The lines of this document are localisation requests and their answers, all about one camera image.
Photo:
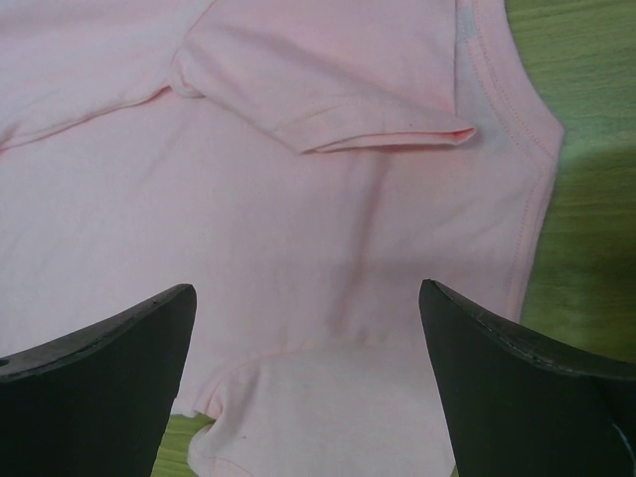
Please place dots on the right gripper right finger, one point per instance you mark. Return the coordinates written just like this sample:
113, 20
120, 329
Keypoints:
518, 403

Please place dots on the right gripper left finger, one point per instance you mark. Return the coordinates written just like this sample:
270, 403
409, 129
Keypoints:
96, 402

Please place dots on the pink t shirt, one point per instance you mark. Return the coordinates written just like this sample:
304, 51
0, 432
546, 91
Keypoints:
305, 165

